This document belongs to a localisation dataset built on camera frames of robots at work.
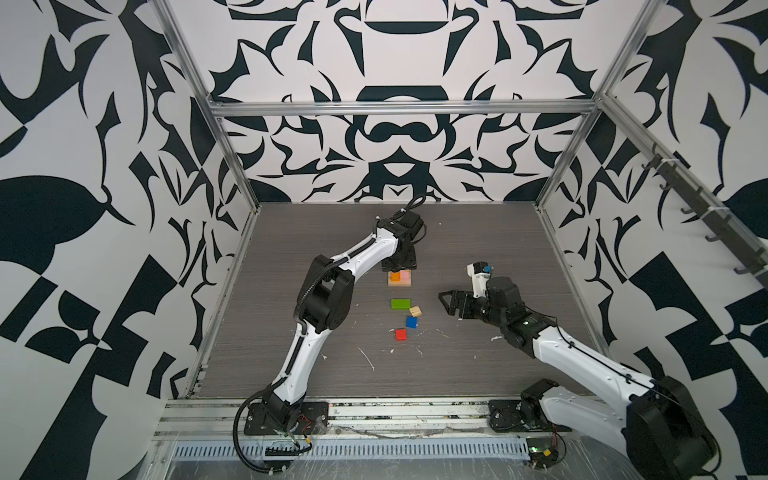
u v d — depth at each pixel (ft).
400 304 3.08
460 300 2.44
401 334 2.86
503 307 2.10
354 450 2.34
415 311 3.00
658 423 1.32
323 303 1.89
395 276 3.19
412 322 2.99
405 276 3.19
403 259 2.87
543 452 2.34
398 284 3.17
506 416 2.44
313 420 2.43
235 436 2.25
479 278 2.50
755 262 1.65
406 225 2.60
